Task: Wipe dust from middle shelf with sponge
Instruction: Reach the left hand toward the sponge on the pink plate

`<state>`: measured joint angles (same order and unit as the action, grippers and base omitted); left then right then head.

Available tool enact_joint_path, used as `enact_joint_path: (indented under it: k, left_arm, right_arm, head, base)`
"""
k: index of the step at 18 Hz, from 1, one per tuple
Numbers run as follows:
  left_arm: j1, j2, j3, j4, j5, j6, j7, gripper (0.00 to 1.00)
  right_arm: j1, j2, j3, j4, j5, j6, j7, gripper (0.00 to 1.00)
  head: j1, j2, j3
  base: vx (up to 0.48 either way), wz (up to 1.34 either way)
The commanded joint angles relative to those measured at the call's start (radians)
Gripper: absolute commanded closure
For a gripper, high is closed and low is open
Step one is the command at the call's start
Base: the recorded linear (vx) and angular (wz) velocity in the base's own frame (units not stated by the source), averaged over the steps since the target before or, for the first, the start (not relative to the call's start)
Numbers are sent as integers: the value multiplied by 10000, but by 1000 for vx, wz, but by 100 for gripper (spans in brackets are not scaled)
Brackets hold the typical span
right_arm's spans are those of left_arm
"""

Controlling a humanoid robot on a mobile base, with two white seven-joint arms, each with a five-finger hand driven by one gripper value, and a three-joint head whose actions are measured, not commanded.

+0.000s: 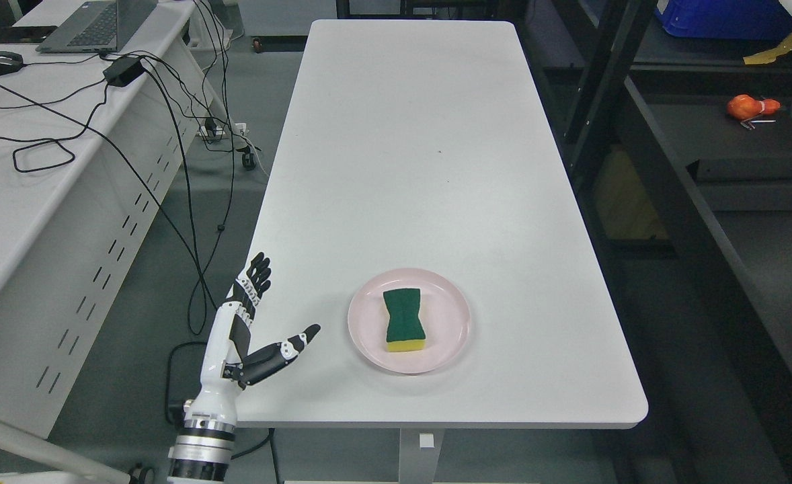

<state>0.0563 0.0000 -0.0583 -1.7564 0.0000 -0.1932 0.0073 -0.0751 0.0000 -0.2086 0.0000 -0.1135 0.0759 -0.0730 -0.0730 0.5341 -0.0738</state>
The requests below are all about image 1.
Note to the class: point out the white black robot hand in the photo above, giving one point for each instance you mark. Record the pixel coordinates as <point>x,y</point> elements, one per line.
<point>229,366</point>

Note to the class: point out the yellow green sponge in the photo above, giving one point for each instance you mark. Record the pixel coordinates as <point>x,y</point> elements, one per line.
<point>405,332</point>

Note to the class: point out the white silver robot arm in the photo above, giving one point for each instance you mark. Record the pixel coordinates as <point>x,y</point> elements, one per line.
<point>203,448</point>

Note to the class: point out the black metal shelf rack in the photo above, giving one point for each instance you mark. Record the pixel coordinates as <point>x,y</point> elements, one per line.
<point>691,213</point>

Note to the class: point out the orange toy on shelf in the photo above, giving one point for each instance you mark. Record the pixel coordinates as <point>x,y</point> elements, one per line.
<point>744,107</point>

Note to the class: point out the pink round plate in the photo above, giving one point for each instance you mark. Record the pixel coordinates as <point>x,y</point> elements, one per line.
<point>444,314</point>

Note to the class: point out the white side desk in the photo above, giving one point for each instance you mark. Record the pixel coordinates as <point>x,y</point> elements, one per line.
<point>83,170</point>

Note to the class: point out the white table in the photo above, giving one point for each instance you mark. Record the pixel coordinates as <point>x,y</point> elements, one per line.
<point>415,143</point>

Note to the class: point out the black power adapter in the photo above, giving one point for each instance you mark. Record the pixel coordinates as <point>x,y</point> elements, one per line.
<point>123,71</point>

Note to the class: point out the grey laptop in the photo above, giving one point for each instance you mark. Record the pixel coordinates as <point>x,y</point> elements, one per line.
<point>98,26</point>

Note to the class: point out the blue plastic bin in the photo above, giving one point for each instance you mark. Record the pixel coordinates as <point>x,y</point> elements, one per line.
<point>736,20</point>

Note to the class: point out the yellow tape strip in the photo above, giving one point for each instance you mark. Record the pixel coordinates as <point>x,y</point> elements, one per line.
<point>771,55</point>

